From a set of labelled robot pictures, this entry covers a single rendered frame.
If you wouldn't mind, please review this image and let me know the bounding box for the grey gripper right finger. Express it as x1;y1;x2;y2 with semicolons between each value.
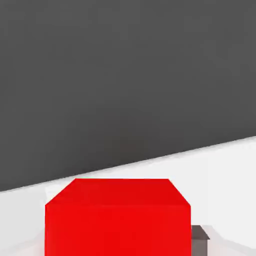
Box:
190;224;253;256

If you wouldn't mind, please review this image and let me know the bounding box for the small red cube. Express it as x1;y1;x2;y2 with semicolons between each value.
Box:
44;178;192;256

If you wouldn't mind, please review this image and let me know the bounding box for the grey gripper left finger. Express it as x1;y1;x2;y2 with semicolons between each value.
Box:
19;230;46;256

